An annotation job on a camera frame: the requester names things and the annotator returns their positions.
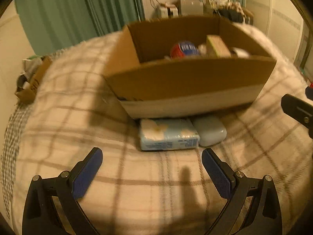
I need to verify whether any white tape roll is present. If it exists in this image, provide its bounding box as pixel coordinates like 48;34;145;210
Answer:
230;47;250;59

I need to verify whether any open brown cardboard box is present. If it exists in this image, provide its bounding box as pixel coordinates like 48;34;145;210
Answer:
103;16;276;119

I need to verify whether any white louvered wardrobe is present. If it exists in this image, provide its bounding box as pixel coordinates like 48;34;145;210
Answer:
246;0;303;62

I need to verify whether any black jacket on chair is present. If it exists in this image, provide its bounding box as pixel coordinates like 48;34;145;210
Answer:
213;7;254;25

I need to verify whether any blue tissue pack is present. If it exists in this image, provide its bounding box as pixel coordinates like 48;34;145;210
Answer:
139;118;200;151

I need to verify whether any white suitcase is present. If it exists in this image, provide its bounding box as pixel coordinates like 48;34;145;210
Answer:
156;4;179;19

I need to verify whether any grey mini fridge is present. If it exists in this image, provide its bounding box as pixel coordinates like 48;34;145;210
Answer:
178;0;204;16

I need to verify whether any large green curtain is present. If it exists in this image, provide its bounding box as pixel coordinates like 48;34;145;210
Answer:
15;0;145;55

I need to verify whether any plaid cream blanket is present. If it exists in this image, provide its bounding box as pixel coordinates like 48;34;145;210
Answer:
11;25;312;234

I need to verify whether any striped grey bed sheet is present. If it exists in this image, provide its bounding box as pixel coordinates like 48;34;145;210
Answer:
0;51;59;221

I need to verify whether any clear plastic water bottle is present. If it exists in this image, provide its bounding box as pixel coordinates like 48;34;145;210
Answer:
170;41;200;59

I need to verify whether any brown paper box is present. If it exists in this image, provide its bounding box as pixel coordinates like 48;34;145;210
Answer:
206;35;231;58

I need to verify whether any light grey oval case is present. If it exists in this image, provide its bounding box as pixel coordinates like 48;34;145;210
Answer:
191;115;227;147

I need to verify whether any small cluttered cardboard box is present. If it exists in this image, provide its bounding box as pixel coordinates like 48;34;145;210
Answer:
15;56;52;104

